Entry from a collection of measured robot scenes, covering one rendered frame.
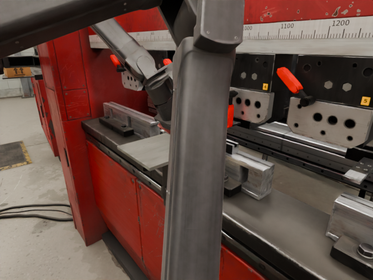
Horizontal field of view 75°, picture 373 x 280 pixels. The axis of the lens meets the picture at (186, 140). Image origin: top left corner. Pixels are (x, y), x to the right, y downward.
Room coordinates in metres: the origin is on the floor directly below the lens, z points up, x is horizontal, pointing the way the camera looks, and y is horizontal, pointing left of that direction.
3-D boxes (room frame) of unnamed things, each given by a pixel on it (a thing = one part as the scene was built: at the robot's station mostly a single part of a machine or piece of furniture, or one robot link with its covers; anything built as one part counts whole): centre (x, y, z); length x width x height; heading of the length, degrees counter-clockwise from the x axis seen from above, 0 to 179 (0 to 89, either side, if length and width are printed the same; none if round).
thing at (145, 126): (1.20, 0.29, 0.92); 0.50 x 0.06 x 0.10; 40
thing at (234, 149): (0.76, -0.08, 0.98); 0.20 x 0.03 x 0.03; 40
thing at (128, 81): (1.10, 0.21, 1.18); 0.15 x 0.09 x 0.17; 40
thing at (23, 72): (2.47, 1.66, 1.04); 0.30 x 0.26 x 0.12; 35
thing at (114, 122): (1.20, 0.37, 0.89); 0.30 x 0.05 x 0.03; 40
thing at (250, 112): (0.64, -0.18, 1.18); 0.15 x 0.09 x 0.17; 40
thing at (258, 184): (0.74, -0.10, 0.92); 0.39 x 0.06 x 0.10; 40
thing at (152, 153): (0.68, 0.05, 1.00); 0.26 x 0.18 x 0.01; 130
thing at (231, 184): (0.71, -0.05, 0.89); 0.30 x 0.05 x 0.03; 40
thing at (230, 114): (0.62, -0.12, 1.12); 0.04 x 0.02 x 0.10; 130
